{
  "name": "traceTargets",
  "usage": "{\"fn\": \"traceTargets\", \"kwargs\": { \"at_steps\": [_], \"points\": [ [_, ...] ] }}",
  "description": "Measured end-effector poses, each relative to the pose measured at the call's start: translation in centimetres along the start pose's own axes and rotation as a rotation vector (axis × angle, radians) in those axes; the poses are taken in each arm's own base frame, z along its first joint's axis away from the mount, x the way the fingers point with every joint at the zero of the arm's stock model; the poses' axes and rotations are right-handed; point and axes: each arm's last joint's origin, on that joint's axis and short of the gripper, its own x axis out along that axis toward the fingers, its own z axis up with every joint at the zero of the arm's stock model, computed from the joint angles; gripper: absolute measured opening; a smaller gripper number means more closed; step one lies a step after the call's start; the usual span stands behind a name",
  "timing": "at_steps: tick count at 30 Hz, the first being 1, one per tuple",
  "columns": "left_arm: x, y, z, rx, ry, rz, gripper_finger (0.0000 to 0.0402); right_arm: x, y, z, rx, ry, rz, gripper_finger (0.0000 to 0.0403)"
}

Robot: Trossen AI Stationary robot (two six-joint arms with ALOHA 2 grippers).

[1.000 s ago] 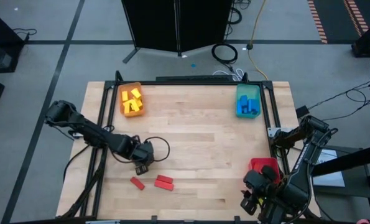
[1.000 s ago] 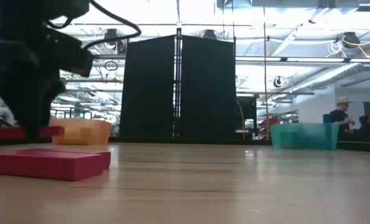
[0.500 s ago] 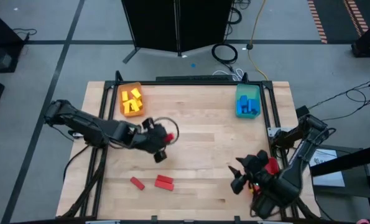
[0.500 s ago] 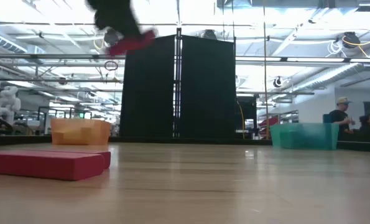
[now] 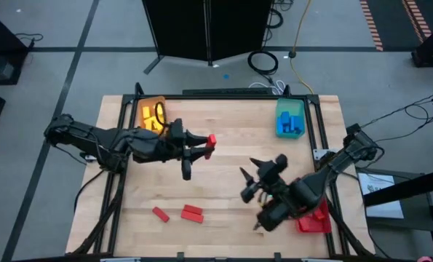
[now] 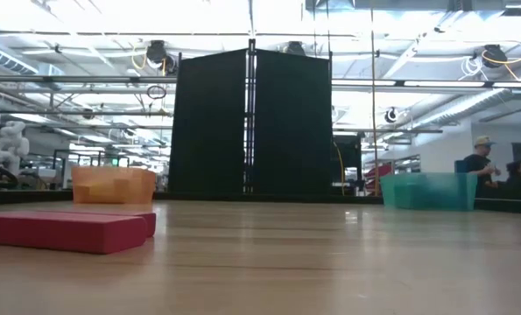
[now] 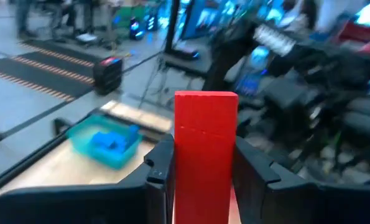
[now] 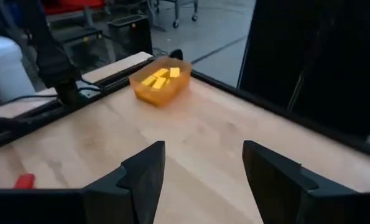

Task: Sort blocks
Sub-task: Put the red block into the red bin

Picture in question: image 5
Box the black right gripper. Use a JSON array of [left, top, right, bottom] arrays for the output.
[[239, 154, 290, 205]]

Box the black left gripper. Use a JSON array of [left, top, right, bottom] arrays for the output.
[[161, 118, 212, 181]]

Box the orange translucent plastic bin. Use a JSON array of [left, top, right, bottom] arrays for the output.
[[138, 95, 168, 134]]

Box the long black power strip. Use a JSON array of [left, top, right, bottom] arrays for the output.
[[181, 87, 275, 96]]

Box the teal translucent plastic bin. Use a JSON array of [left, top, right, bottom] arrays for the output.
[[275, 97, 307, 139]]

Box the red plastic bin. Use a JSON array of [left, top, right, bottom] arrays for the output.
[[295, 198, 333, 234]]

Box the black folding screen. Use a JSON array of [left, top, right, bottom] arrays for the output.
[[142, 0, 274, 76]]

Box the white paper sheet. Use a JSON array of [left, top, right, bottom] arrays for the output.
[[357, 172, 405, 220]]

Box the black side stand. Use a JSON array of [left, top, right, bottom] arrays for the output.
[[361, 167, 433, 262]]

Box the orange black striped floor strip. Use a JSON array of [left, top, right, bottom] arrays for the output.
[[359, 0, 384, 52], [401, 0, 432, 41]]

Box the black desk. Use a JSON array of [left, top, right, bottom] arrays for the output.
[[0, 7, 31, 87]]

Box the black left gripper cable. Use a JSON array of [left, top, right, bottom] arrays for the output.
[[153, 101, 170, 138]]

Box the white floor cable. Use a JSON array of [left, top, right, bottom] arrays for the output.
[[248, 79, 287, 95]]

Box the black coiled floor cable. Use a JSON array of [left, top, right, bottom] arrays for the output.
[[265, 7, 285, 30], [247, 49, 279, 76]]

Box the yellow hanging cable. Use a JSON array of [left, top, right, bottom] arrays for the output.
[[288, 0, 315, 95]]

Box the thin black floor cable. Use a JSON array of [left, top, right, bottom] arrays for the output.
[[14, 32, 44, 49]]

